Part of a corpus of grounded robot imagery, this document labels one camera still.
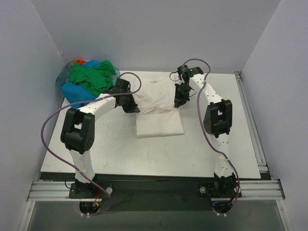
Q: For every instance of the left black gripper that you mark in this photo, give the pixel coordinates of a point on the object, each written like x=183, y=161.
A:
x=130, y=106

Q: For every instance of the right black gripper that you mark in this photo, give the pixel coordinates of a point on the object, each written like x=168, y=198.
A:
x=180, y=95

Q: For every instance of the white t-shirt with red print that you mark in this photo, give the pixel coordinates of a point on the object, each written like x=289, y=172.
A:
x=158, y=116

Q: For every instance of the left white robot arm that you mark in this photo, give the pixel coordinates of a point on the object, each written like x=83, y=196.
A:
x=78, y=132

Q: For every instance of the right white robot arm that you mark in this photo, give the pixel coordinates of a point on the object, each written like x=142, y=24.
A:
x=215, y=114

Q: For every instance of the green t-shirt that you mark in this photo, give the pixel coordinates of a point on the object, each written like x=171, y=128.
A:
x=95, y=79

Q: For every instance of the blue t-shirt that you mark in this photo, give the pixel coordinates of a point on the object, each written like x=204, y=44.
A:
x=77, y=93

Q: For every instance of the orange t-shirt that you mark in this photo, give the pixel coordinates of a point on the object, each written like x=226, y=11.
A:
x=79, y=61

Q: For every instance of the translucent teal plastic basket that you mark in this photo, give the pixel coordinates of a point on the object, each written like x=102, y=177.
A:
x=63, y=76

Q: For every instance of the aluminium table edge rail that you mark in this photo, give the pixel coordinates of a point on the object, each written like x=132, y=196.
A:
x=260, y=157

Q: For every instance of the aluminium front frame rail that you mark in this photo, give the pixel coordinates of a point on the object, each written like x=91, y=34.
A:
x=48, y=191

